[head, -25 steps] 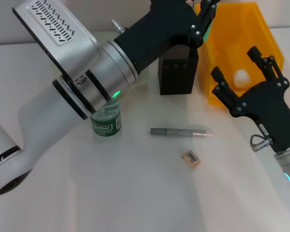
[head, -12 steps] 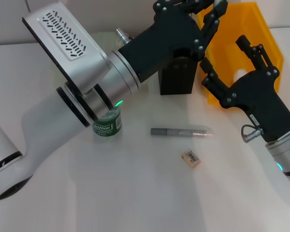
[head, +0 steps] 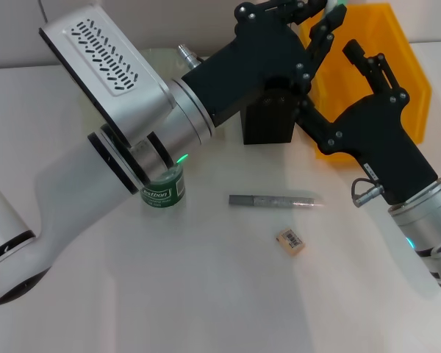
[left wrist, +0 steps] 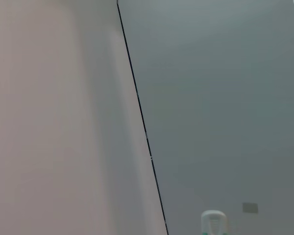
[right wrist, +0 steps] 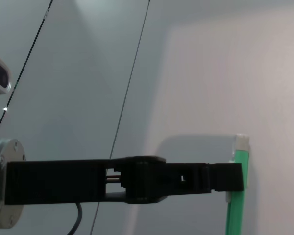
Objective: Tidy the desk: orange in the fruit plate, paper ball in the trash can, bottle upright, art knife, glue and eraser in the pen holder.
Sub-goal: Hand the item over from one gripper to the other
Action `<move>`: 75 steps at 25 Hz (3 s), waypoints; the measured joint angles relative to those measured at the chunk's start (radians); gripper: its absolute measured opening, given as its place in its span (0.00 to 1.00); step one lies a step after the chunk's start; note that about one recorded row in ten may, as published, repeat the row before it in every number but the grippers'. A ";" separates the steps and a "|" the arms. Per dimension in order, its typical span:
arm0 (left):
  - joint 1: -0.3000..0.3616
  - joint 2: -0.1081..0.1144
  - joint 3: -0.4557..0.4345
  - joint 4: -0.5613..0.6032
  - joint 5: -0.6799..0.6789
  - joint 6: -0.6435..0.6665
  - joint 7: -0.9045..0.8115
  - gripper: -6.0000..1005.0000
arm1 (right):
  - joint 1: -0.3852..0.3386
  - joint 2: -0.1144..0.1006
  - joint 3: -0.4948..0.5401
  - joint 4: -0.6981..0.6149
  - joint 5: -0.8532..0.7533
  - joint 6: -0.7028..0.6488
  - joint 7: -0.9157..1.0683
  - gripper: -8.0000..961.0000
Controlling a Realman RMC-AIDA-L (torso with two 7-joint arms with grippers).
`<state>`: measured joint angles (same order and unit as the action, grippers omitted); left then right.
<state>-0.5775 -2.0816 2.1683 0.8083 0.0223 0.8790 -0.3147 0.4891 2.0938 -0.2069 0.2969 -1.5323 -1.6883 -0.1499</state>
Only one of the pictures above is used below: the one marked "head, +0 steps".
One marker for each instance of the clear water bottle green label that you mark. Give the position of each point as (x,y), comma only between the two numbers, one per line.
(165,191)

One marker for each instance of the yellow plastic bin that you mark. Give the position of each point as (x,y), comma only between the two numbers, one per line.
(411,66)

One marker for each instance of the grey marker pen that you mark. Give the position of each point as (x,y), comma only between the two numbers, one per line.
(264,201)

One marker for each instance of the beige eraser with barcode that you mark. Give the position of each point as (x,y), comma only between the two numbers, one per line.
(290,241)

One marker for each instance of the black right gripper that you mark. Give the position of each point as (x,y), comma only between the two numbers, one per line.
(382,147)

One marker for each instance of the black mesh pen holder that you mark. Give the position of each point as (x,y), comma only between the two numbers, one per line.
(268,125)

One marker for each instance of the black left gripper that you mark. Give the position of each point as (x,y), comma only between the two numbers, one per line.
(250,66)

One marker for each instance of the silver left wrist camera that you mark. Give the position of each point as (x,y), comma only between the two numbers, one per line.
(106,66)

